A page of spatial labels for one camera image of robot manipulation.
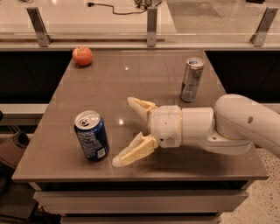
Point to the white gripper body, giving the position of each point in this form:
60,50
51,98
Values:
165,123

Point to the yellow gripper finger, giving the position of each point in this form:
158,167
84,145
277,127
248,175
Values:
140,147
143,108

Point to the silver slim energy drink can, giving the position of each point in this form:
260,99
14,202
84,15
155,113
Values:
191,80

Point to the dark object at left floor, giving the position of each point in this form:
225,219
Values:
12,149

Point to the right metal glass bracket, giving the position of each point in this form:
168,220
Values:
258,38

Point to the blue pepsi can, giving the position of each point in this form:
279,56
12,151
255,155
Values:
90,130

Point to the left metal glass bracket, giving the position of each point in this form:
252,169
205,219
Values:
43,38

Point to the red apple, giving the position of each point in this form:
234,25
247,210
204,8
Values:
82,56

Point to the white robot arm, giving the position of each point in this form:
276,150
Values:
230,128

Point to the grey drawer cabinet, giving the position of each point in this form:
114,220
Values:
141,207

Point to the metal glass bracket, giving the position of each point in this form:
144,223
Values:
43,38
258,38
152,18

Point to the middle metal glass bracket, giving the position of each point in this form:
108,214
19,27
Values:
152,18

